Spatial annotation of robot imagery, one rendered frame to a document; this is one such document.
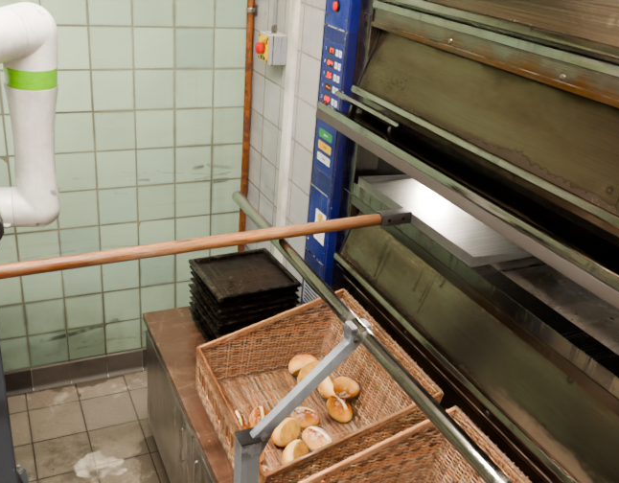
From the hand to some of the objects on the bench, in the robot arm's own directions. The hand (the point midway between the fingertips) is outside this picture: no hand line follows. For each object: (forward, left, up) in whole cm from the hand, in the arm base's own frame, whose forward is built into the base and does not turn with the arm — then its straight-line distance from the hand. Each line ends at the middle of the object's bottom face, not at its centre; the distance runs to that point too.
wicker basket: (+68, +71, -60) cm, 115 cm away
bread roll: (-16, +87, -58) cm, 106 cm away
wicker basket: (+8, +75, -60) cm, 96 cm away
